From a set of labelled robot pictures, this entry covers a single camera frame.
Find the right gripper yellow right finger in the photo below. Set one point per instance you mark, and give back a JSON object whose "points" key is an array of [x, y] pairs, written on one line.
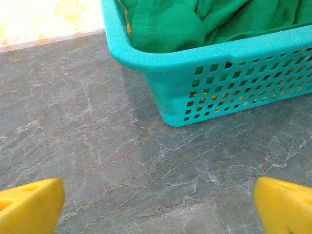
{"points": [[285, 209]]}

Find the green t-shirt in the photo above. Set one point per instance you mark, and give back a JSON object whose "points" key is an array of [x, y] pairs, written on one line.
{"points": [[170, 24]]}

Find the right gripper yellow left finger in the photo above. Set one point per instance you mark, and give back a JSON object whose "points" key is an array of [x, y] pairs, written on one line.
{"points": [[31, 207]]}

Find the teal plastic laundry basket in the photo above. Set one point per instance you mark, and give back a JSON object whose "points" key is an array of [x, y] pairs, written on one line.
{"points": [[170, 80]]}

